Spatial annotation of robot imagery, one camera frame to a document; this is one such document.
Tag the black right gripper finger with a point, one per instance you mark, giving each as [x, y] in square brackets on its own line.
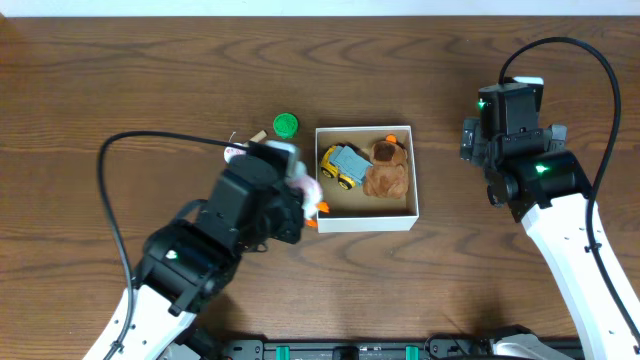
[473, 144]
[555, 138]

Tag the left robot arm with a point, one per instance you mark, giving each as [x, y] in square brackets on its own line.
[181, 270]

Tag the small white rattle drum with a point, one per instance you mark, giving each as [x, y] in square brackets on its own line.
[232, 150]

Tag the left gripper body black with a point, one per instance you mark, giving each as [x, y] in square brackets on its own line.
[288, 220]

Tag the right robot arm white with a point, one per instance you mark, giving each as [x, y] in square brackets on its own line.
[595, 288]

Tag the grey yellow toy truck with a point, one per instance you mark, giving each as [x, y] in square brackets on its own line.
[344, 164]

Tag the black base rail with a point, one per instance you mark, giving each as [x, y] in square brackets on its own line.
[431, 349]

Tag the white cardboard box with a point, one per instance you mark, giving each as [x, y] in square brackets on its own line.
[352, 210]

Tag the pink white duck toy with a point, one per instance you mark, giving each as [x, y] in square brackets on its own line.
[313, 202]

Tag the green round lid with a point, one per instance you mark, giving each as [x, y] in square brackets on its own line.
[285, 125]

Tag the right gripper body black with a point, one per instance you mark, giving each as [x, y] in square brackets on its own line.
[470, 138]

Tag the brown plush toy with carrot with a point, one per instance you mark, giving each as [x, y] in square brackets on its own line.
[388, 177]

